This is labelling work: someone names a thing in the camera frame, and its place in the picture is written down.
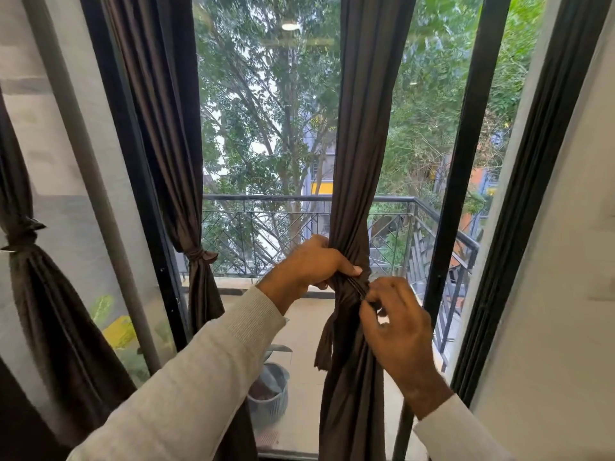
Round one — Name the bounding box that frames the curtain tie with white tag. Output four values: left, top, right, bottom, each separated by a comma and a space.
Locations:
184, 248, 220, 266

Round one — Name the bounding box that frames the black metal balcony railing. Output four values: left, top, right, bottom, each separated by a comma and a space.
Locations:
175, 194, 481, 373

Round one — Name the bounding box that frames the person's left forearm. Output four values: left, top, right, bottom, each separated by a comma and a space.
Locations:
67, 286, 288, 461

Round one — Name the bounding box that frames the yellow cardboard box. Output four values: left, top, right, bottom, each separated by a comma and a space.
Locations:
102, 315, 138, 350

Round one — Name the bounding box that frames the person's right hand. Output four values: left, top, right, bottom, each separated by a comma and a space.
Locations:
359, 277, 455, 421

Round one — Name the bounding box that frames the rubber plant in grey pot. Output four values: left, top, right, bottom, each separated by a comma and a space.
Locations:
247, 316, 294, 428

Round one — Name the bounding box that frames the person's left hand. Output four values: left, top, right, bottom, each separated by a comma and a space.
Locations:
257, 234, 364, 316

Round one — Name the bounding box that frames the orange brick building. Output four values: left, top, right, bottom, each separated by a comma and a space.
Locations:
422, 163, 500, 236

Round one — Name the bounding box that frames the person's right forearm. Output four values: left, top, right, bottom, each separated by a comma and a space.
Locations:
413, 393, 518, 461

